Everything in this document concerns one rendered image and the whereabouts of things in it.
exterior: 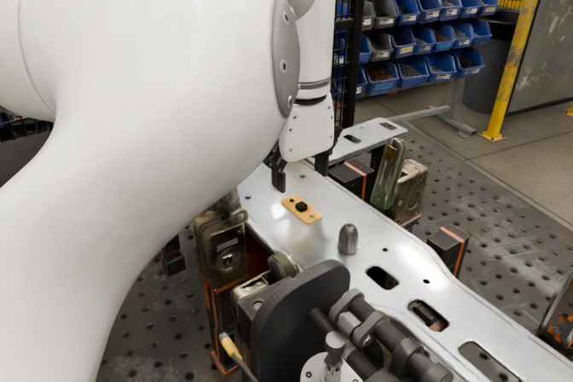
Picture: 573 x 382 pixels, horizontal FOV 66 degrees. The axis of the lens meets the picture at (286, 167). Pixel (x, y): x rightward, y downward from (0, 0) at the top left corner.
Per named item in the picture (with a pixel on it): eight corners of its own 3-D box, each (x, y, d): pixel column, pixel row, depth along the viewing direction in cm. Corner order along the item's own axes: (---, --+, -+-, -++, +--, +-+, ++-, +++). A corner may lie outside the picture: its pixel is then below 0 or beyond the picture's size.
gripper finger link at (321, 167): (327, 144, 75) (325, 177, 78) (341, 139, 76) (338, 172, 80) (315, 137, 77) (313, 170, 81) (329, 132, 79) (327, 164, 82)
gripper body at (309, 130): (290, 101, 63) (289, 168, 69) (344, 87, 68) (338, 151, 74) (262, 86, 69) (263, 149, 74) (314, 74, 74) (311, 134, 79)
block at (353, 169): (371, 267, 110) (384, 172, 96) (337, 286, 105) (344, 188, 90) (345, 245, 117) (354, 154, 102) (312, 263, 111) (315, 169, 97)
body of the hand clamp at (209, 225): (254, 361, 88) (246, 222, 70) (224, 379, 85) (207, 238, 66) (240, 339, 92) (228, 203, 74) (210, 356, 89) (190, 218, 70)
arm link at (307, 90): (295, 88, 62) (294, 107, 64) (342, 76, 67) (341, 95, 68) (263, 72, 68) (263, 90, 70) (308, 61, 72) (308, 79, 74)
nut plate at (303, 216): (324, 217, 79) (324, 212, 78) (307, 225, 77) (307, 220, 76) (296, 195, 85) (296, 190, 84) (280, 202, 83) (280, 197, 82)
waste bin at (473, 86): (533, 111, 360) (562, 19, 322) (486, 122, 343) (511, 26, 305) (485, 89, 400) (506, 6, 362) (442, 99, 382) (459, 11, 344)
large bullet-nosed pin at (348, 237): (360, 257, 72) (364, 225, 69) (345, 264, 71) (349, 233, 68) (347, 245, 75) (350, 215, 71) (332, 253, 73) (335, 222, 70)
